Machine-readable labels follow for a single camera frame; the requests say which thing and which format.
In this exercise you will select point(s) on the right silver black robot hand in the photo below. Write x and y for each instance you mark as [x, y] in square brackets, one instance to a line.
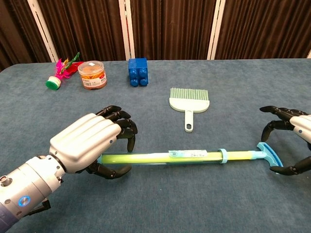
[301, 123]

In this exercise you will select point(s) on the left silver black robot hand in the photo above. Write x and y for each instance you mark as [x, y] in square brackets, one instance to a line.
[82, 138]

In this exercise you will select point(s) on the yellow blue water pump toy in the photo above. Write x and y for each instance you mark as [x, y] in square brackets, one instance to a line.
[240, 154]

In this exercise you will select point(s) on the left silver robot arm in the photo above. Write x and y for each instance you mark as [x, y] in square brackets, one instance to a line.
[26, 182]

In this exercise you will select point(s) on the colourful feather shuttlecock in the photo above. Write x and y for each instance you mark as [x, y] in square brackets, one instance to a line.
[54, 83]

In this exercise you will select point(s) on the clear jar of rubber bands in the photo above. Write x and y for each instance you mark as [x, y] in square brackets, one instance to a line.
[92, 76]

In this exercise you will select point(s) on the blue plastic building block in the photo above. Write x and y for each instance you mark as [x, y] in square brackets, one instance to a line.
[138, 69]

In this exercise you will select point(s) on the brown pleated curtain panel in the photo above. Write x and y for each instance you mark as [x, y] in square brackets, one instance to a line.
[264, 26]
[82, 26]
[14, 31]
[170, 26]

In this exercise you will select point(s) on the pale green hand brush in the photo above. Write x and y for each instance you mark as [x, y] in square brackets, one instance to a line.
[189, 103]

